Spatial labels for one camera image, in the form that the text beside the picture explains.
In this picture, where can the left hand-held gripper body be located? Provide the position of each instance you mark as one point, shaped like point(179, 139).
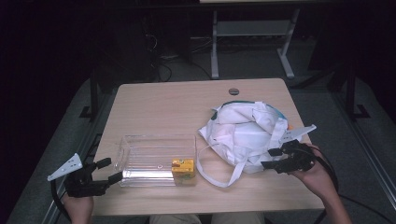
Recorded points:
point(82, 183)

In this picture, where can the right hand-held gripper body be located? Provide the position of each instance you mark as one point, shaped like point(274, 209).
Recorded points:
point(295, 158)

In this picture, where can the white cloth tote bag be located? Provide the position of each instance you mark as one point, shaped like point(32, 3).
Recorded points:
point(246, 133)

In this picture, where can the clear plastic container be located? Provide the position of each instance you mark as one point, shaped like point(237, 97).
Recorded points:
point(146, 158)

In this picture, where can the yellow juice box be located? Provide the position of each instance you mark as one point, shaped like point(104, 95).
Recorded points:
point(183, 168)

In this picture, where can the person's left hand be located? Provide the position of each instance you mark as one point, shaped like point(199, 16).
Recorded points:
point(78, 207)

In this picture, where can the person's right hand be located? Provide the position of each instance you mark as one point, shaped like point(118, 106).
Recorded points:
point(314, 180)

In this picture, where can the black metal stand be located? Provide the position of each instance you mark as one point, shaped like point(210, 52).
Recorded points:
point(93, 93)
point(351, 90)

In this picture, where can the metal frame rail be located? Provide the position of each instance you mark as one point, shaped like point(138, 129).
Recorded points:
point(364, 146)
point(84, 146)

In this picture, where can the white desk frame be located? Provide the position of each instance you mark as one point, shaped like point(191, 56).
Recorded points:
point(214, 46)

